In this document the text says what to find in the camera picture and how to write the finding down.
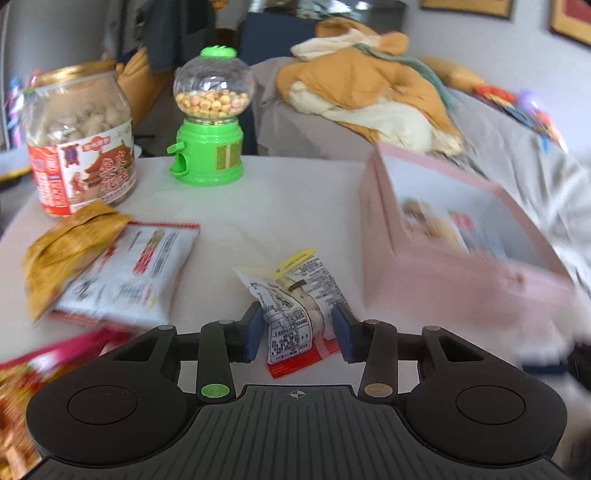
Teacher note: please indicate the green candy dispenser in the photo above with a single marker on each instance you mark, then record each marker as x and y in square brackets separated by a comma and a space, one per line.
[210, 120]

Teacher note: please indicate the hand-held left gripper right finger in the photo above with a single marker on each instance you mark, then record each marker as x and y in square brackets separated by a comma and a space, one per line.
[344, 332]

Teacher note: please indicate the wooden picture frame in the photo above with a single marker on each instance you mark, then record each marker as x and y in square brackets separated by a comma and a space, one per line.
[466, 7]
[570, 18]

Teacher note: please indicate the white red snack packet yellow top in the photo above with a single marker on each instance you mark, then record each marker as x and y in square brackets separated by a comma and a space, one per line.
[295, 304]

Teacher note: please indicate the clear peanut jar red label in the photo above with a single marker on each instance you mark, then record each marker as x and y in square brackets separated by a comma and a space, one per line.
[78, 147]

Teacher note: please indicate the pile of colourful toys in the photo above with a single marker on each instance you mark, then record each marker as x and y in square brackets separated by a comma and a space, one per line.
[521, 106]

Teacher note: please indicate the large red snack bag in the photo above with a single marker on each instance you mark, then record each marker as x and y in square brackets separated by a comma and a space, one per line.
[18, 406]

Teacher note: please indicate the yellow pillow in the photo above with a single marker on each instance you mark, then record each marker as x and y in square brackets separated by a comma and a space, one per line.
[455, 74]

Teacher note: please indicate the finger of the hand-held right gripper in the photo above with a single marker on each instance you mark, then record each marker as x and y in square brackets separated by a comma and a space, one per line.
[545, 368]

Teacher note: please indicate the white snack packet red edge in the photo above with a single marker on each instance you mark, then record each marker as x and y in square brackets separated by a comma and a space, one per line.
[124, 277]

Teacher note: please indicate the dark blue cabinet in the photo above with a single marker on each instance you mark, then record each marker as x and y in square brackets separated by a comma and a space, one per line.
[272, 32]

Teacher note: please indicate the dark hanging coat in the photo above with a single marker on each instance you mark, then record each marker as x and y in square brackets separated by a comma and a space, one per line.
[171, 32]

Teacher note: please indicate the orange and cream duvet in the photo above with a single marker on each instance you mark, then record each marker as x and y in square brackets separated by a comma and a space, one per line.
[369, 87]

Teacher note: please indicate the colourful bottles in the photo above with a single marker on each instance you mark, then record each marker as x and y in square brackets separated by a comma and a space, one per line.
[16, 106]

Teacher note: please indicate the grey covered sofa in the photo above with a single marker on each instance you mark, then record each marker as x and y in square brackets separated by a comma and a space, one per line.
[508, 152]

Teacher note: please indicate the pink cardboard box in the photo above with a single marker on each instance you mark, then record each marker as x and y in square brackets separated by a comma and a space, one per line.
[438, 281]

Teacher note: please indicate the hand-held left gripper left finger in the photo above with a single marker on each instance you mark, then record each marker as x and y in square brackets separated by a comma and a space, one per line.
[254, 330]

